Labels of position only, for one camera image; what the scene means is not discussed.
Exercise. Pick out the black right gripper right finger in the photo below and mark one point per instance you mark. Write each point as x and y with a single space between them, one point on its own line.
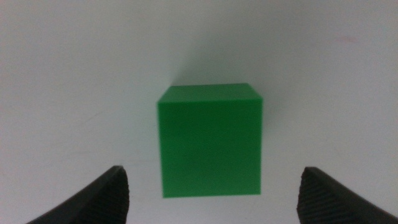
323 199

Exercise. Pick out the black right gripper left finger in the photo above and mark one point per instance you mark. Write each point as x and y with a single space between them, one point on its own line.
102 199

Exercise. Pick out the green cube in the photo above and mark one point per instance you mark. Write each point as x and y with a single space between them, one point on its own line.
210 140

